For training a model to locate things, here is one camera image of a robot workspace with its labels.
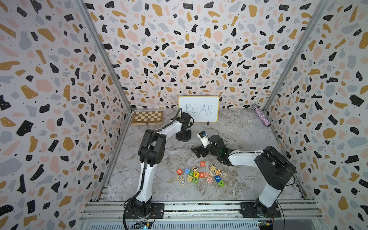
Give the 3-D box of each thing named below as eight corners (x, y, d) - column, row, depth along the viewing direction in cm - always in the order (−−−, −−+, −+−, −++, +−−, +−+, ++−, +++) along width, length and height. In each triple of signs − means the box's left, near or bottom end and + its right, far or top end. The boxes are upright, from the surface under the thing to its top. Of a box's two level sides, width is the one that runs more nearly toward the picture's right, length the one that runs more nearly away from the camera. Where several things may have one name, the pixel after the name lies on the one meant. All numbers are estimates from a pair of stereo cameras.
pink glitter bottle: (265, 127, 113) (267, 124, 110) (251, 108, 127) (252, 104, 124) (269, 127, 114) (271, 123, 111) (254, 107, 128) (256, 104, 125)
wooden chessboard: (131, 125, 113) (129, 122, 110) (135, 113, 121) (134, 110, 119) (162, 126, 113) (161, 123, 110) (164, 113, 122) (164, 110, 119)
